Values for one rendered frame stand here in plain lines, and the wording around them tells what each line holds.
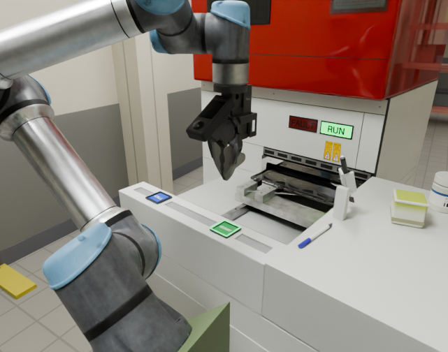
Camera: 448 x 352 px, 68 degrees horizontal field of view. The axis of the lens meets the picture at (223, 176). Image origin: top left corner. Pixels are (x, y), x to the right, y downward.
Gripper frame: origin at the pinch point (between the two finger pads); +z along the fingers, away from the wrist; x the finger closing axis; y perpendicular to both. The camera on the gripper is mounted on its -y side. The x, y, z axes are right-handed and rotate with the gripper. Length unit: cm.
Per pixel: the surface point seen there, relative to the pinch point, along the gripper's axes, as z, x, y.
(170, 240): 22.2, 15.7, -4.0
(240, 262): 17.4, -8.7, -4.0
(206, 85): -9, 62, 59
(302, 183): 21, 7, 51
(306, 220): 22.8, -6.2, 31.4
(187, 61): -7, 214, 187
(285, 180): 21, 13, 49
